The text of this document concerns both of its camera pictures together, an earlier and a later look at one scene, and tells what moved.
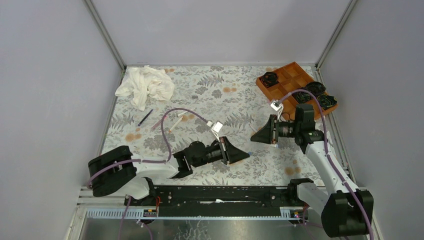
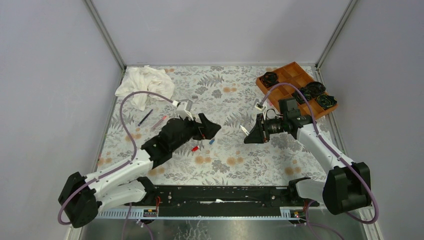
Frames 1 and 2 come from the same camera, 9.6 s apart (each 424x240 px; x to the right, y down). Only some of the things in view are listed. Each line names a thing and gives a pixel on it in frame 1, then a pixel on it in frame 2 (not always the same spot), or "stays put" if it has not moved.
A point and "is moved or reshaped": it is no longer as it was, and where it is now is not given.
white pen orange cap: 253,128 is moved or reshaped
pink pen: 158,123 stays put
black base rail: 218,201 stays put
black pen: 144,119 stays put
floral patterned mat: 229,98 stays put
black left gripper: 229,154 to 206,132
